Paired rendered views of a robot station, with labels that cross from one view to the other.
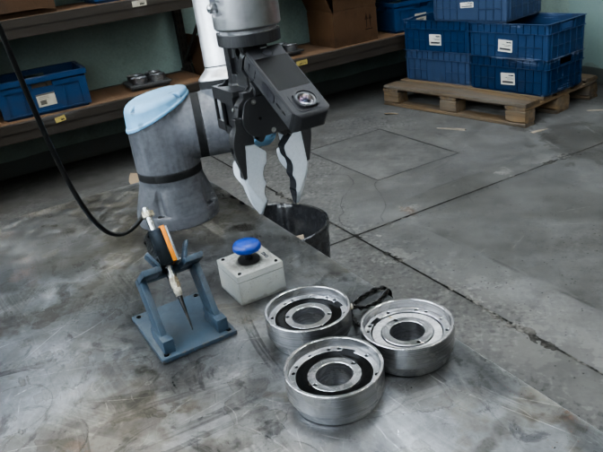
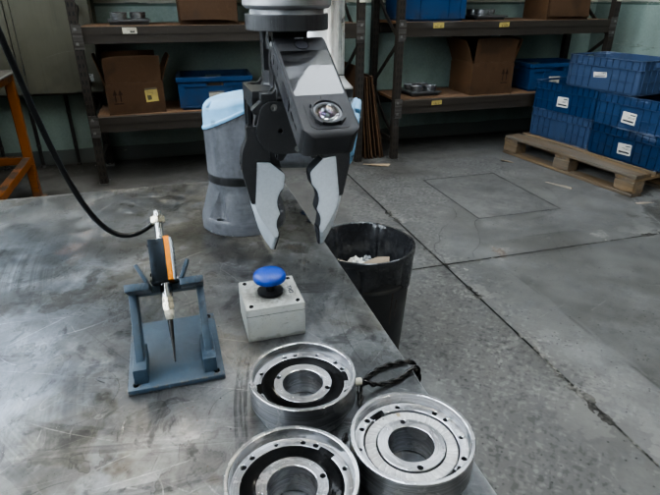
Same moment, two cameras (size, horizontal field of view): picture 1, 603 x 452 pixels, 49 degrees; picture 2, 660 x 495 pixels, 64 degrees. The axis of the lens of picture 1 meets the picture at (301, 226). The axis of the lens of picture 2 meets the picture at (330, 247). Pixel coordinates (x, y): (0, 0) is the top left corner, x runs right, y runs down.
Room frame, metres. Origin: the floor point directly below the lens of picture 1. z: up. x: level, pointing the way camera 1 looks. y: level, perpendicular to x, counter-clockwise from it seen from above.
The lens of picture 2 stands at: (0.28, -0.10, 1.18)
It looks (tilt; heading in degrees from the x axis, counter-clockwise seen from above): 26 degrees down; 10
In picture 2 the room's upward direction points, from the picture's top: straight up
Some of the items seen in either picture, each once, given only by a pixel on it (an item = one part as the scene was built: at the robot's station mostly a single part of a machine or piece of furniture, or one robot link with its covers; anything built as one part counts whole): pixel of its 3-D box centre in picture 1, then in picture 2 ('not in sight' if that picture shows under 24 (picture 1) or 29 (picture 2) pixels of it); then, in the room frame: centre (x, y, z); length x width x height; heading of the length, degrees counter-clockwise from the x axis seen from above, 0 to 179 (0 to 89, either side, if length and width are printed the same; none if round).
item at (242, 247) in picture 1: (248, 256); (270, 288); (0.82, 0.08, 0.85); 0.04 x 0.04 x 0.05
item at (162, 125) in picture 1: (165, 128); (242, 131); (1.14, 0.22, 0.97); 0.13 x 0.12 x 0.14; 99
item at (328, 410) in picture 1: (335, 380); (293, 493); (0.56, -0.01, 0.82); 0.10 x 0.10 x 0.04
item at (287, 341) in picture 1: (309, 321); (302, 389); (0.68, 0.01, 0.82); 0.10 x 0.10 x 0.04
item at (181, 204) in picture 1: (174, 189); (243, 194); (1.14, 0.22, 0.85); 0.15 x 0.15 x 0.10
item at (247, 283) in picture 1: (249, 271); (270, 303); (0.83, 0.08, 0.82); 0.08 x 0.07 x 0.05; 27
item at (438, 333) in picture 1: (407, 337); (410, 451); (0.62, -0.10, 0.82); 0.08 x 0.08 x 0.02
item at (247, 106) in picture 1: (252, 82); (287, 84); (0.76, 0.03, 1.10); 0.09 x 0.08 x 0.12; 27
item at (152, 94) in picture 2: not in sight; (135, 81); (3.75, 1.92, 0.64); 0.49 x 0.40 x 0.37; 122
